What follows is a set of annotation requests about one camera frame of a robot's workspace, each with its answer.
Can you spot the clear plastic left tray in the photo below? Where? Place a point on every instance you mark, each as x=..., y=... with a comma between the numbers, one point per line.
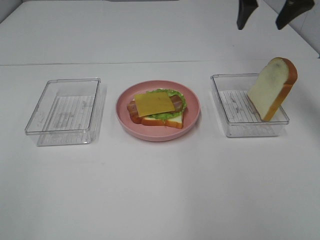
x=68, y=112

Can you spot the bread slice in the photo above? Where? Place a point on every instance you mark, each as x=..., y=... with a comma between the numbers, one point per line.
x=272, y=86
x=176, y=122

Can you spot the green lettuce leaf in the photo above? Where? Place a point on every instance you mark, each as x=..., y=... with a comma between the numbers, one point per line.
x=177, y=98

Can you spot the pink round plate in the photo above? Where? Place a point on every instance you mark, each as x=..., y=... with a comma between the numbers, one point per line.
x=157, y=133

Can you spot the clear plastic tray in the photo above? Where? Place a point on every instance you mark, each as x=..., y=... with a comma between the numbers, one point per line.
x=238, y=116
x=68, y=112

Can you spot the bacon strip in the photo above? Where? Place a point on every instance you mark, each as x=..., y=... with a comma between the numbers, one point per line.
x=155, y=103
x=133, y=116

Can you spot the clear plastic right tray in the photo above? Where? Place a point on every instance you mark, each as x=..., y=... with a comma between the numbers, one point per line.
x=238, y=116

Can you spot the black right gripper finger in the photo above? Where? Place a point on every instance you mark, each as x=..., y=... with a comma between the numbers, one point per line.
x=291, y=10
x=245, y=9

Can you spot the yellow cheese slice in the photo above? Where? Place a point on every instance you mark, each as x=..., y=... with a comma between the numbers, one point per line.
x=151, y=103

